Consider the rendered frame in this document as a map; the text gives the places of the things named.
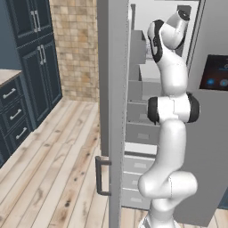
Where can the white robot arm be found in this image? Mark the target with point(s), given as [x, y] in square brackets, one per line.
[173, 139]

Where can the pale grey freezer drawer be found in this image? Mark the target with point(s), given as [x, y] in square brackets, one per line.
[132, 180]
[133, 199]
[138, 164]

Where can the grey freezer door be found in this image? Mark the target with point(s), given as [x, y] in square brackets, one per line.
[117, 89]

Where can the dark blue tall cupboard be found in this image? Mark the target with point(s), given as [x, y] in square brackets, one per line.
[35, 68]

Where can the grey freezer bin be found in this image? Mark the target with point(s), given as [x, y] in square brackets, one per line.
[138, 112]
[142, 135]
[142, 90]

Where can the dark blue drawer cabinet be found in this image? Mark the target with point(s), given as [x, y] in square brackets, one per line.
[13, 114]

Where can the grey fridge door with screen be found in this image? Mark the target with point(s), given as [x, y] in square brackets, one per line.
[207, 142]

